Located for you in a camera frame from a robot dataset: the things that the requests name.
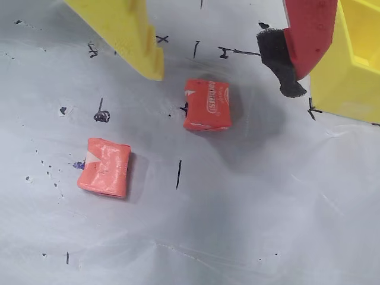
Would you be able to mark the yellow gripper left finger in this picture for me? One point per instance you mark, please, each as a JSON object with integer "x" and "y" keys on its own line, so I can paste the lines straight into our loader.
{"x": 118, "y": 26}

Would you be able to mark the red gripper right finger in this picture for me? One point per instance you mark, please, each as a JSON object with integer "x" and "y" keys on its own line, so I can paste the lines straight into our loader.
{"x": 308, "y": 35}

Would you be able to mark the orange candy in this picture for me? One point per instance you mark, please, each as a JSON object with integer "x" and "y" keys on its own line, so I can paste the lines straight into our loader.
{"x": 207, "y": 107}
{"x": 104, "y": 169}

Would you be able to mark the yellow three-compartment box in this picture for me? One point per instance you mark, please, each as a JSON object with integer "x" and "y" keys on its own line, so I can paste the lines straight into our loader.
{"x": 335, "y": 89}

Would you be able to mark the white plastic table cover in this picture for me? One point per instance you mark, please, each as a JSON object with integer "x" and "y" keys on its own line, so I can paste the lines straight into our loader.
{"x": 207, "y": 222}

